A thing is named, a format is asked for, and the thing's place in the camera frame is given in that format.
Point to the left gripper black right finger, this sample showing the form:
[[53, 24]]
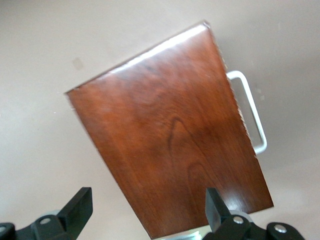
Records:
[[216, 212]]

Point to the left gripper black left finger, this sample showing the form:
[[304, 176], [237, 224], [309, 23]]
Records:
[[75, 215]]

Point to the dark brown wooden cabinet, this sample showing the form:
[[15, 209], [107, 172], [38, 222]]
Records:
[[162, 137]]

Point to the small tape patch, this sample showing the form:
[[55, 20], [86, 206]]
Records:
[[78, 63]]

